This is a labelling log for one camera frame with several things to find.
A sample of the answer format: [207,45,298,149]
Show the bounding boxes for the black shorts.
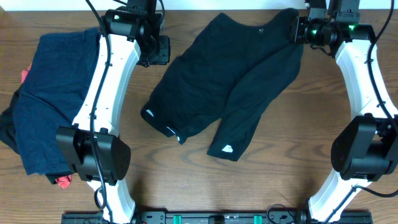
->
[141,8,303,161]

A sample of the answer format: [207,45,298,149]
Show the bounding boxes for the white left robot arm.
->
[56,0,170,223]

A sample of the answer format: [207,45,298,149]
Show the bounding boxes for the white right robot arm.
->
[291,0,397,223]

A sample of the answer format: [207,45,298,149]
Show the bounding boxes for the navy blue folded garment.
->
[12,28,100,175]

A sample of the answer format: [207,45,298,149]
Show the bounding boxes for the red garment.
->
[21,65,72,189]

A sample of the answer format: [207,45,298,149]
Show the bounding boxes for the black garment under pile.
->
[1,88,70,176]

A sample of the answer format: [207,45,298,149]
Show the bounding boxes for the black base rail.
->
[60,208,373,224]

